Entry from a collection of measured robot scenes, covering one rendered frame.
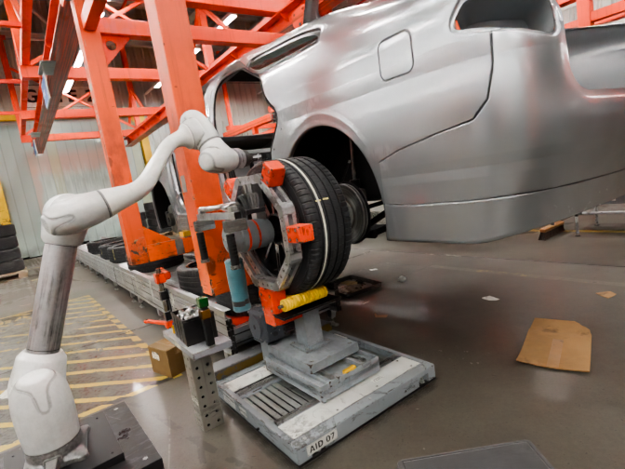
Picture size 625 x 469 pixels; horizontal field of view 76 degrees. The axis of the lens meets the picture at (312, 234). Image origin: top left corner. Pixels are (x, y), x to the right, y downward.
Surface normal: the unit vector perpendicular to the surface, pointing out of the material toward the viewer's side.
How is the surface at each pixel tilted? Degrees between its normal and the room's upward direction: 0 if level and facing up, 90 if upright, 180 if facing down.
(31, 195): 90
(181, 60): 90
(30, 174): 90
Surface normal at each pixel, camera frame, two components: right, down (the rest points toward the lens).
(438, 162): -0.80, 0.21
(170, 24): 0.58, 0.02
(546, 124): 0.12, 0.22
